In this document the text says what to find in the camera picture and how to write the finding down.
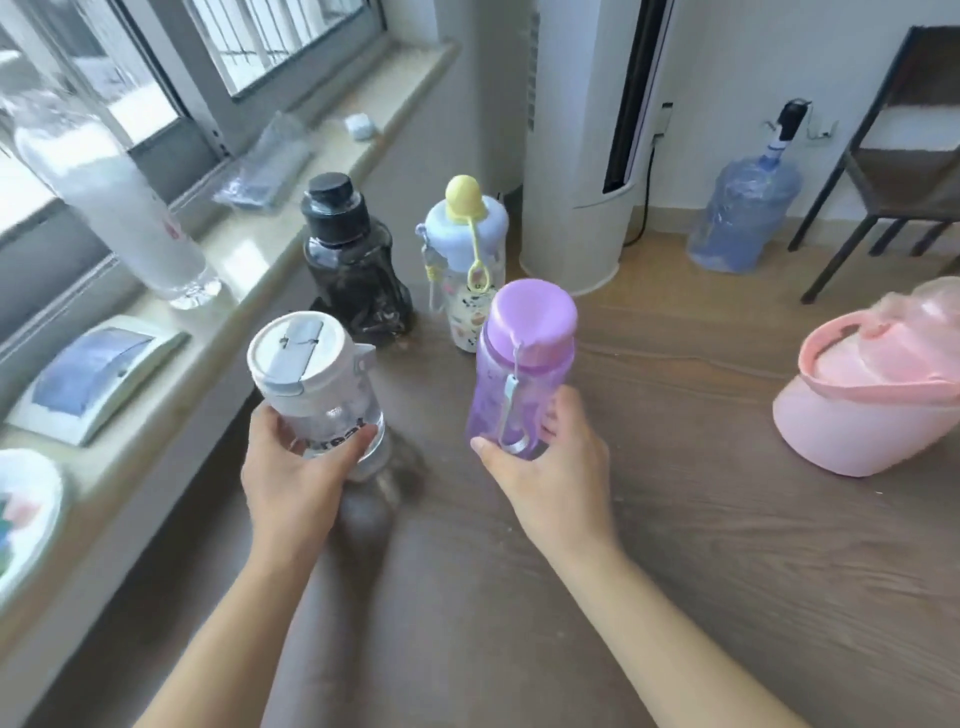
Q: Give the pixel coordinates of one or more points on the person's left hand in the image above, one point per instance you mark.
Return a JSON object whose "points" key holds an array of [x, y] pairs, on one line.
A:
{"points": [[289, 487]]}

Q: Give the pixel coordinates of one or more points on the person's right hand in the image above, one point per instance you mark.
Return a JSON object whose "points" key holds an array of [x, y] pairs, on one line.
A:
{"points": [[559, 487]]}

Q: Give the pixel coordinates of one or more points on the person's right thumb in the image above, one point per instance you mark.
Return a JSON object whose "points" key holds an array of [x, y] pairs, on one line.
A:
{"points": [[495, 457]]}

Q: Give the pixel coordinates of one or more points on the person's left thumb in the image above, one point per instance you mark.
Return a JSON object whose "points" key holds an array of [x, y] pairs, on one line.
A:
{"points": [[346, 446]]}

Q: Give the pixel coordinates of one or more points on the clear bottle with white lid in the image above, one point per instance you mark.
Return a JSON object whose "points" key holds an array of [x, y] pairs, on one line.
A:
{"points": [[315, 375]]}

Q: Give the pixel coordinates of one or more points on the purple plastic water bottle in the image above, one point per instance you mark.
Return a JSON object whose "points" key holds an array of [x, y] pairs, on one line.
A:
{"points": [[517, 360]]}

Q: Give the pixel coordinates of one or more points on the person's left forearm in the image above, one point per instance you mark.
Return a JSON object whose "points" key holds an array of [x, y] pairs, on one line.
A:
{"points": [[240, 637]]}

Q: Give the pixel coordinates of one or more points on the person's right forearm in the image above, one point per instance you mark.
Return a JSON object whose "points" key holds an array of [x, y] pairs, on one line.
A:
{"points": [[652, 645]]}

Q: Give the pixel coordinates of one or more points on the black water bottle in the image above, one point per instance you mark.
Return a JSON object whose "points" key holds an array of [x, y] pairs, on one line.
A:
{"points": [[352, 262]]}

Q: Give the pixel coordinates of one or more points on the patterned bottle with yellow cap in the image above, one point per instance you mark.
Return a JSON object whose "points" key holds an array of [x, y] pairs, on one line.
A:
{"points": [[469, 262]]}

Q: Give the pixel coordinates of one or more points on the clear plastic bag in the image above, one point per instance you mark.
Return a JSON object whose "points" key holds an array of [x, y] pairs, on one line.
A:
{"points": [[266, 169]]}

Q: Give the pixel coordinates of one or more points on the white tower air conditioner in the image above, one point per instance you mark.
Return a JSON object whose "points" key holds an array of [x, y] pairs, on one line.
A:
{"points": [[577, 150]]}

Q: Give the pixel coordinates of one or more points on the small pale blue case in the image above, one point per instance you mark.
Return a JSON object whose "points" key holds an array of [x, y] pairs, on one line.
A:
{"points": [[359, 124]]}

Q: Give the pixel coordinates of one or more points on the white bowl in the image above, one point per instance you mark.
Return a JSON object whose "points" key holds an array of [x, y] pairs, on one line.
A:
{"points": [[22, 517]]}

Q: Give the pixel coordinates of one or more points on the large clear plastic bottle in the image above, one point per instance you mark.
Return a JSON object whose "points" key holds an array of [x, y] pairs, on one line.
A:
{"points": [[112, 187]]}

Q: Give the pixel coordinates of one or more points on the large blue water barrel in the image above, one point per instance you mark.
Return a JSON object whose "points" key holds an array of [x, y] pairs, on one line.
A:
{"points": [[742, 210]]}

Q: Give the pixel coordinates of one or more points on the pink water jug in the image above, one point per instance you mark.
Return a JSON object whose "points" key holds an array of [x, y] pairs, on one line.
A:
{"points": [[870, 390]]}

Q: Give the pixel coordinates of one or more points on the black water pump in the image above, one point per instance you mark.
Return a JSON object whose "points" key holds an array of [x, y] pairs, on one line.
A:
{"points": [[789, 124]]}

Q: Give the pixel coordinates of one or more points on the grey window frame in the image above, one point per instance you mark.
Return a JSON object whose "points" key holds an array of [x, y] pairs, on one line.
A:
{"points": [[210, 90]]}

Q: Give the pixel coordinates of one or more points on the white wall socket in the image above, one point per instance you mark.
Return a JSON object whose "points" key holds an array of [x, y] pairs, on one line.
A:
{"points": [[825, 129]]}

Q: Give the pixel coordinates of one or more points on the black frame chair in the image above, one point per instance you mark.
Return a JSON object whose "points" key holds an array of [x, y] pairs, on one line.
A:
{"points": [[900, 172]]}

